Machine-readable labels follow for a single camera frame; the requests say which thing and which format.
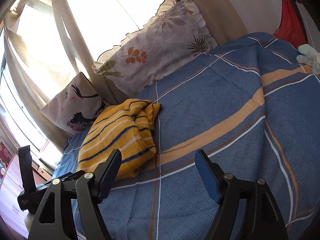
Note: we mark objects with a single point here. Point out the beige silhouette print pillow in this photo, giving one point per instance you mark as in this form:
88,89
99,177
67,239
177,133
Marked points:
76,107

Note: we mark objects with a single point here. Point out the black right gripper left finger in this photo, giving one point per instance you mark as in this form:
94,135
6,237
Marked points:
105,174

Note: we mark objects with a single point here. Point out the red cloth on rack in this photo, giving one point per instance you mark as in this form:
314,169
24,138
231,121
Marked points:
290,28

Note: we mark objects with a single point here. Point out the beige sheer curtain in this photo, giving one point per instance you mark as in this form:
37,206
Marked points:
48,42

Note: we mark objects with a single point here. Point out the blue plaid bed sheet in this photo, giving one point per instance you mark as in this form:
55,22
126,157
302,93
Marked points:
255,111

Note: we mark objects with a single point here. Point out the white leaf print pillow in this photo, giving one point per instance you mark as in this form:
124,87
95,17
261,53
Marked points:
172,38

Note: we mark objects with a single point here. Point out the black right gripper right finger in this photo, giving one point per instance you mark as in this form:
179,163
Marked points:
212,176

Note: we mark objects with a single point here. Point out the red flower framed picture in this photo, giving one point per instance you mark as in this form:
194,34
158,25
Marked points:
5,155

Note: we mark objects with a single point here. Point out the yellow striped knit sweater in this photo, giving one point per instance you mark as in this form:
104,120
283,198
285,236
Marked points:
127,127

